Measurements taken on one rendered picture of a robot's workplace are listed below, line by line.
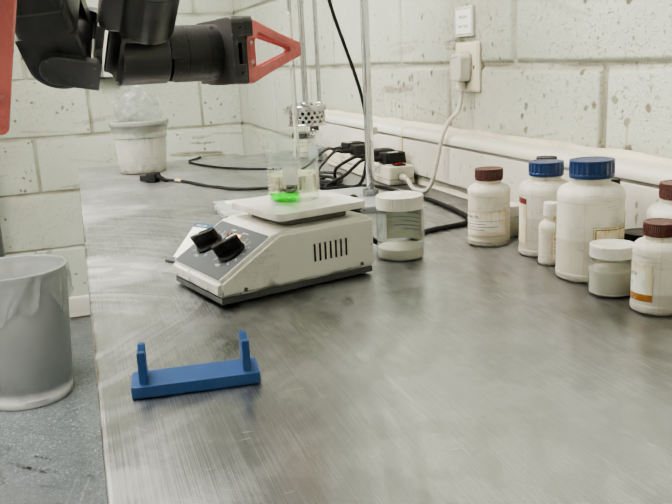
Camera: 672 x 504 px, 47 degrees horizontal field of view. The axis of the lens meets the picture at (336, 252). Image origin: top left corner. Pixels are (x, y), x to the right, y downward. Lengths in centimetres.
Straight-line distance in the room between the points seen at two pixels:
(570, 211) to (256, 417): 44
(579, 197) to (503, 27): 53
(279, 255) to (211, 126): 253
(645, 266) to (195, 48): 48
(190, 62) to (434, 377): 40
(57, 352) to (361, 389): 201
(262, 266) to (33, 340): 173
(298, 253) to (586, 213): 31
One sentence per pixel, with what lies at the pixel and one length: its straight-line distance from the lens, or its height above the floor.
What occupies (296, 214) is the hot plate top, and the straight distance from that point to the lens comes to 84.
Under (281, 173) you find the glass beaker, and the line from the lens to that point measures 87.
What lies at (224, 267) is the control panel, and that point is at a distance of 82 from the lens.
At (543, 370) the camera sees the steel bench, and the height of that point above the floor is 75.
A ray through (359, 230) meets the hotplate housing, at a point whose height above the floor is 81.
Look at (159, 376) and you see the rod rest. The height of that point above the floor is 76.
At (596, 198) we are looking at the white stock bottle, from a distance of 85.
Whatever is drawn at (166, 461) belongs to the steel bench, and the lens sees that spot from 53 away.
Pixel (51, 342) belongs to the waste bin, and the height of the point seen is 20.
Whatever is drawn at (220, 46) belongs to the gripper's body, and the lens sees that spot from 82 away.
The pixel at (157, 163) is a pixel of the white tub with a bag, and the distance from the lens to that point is 193.
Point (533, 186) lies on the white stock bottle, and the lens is 95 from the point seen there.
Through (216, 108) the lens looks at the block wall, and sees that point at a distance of 334.
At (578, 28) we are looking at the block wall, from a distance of 115.
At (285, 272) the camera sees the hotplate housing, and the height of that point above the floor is 77.
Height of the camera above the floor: 100
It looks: 14 degrees down
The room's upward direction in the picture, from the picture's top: 3 degrees counter-clockwise
